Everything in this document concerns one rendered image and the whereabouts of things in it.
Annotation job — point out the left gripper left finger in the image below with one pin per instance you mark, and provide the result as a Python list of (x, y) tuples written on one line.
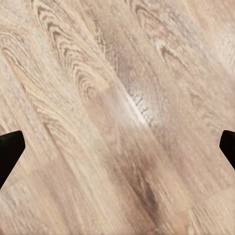
[(12, 145)]

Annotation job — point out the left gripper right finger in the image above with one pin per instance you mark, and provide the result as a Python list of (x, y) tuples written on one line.
[(227, 146)]

